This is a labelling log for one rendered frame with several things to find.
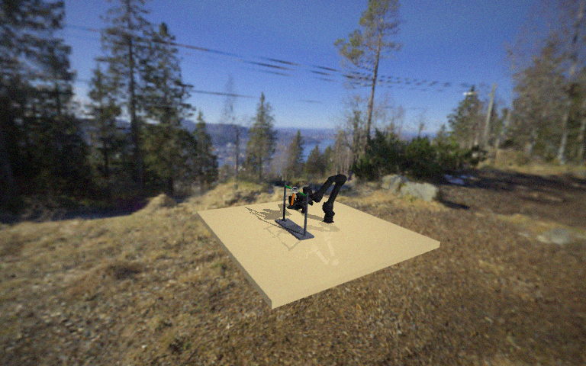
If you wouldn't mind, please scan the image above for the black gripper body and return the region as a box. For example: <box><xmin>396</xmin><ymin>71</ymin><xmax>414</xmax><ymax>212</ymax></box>
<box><xmin>288</xmin><ymin>196</ymin><xmax>306</xmax><ymax>214</ymax></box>

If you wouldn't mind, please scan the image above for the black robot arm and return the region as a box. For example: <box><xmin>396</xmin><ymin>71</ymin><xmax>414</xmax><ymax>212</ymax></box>
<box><xmin>296</xmin><ymin>174</ymin><xmax>347</xmax><ymax>223</ymax></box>

